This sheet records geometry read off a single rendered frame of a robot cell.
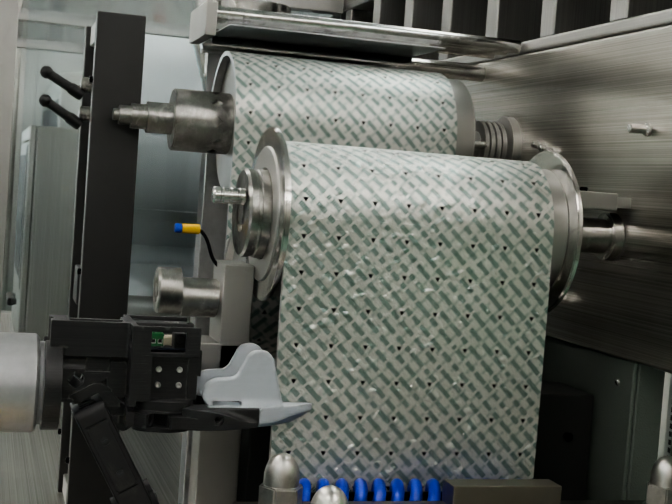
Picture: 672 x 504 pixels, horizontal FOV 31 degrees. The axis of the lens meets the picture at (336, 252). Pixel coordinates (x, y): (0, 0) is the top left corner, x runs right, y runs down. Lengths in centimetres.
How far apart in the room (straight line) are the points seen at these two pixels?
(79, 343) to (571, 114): 57
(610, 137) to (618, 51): 8
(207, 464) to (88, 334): 19
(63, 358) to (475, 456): 36
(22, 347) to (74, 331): 4
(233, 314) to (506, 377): 24
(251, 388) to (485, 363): 21
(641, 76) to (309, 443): 45
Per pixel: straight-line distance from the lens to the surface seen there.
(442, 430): 102
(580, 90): 122
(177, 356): 92
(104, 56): 127
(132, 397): 92
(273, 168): 99
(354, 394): 99
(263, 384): 95
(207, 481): 106
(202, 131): 123
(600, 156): 117
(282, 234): 95
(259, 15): 127
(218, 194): 99
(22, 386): 91
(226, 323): 103
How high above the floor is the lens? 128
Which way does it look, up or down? 3 degrees down
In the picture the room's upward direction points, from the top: 4 degrees clockwise
